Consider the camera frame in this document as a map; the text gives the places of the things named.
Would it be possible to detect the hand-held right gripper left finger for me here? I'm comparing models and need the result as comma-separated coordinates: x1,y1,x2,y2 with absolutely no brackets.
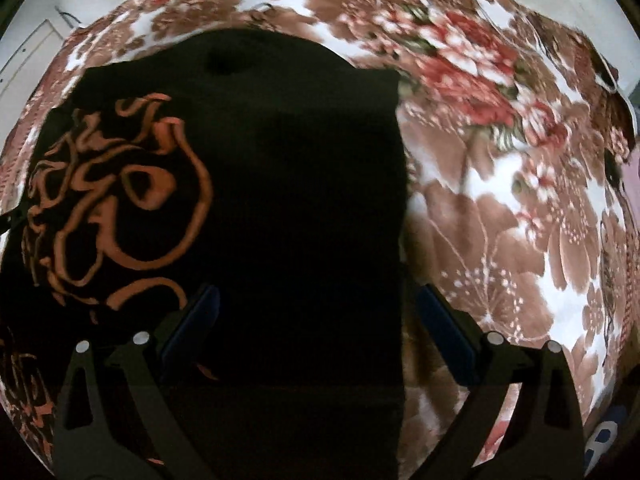
52,284,222,480

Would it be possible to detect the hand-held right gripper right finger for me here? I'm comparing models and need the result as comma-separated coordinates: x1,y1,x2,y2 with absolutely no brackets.
414,284,587,480

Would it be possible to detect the black hoodie with orange print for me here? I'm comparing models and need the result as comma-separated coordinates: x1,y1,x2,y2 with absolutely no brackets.
0,27,408,480

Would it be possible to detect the floral blanket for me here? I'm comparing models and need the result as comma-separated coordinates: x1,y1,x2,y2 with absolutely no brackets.
0,0,640,466

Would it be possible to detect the blue white shoe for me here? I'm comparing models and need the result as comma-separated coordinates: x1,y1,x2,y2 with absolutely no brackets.
582,405,629,476

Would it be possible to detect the white bed board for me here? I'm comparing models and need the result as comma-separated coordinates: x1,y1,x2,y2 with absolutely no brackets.
0,17,66,111

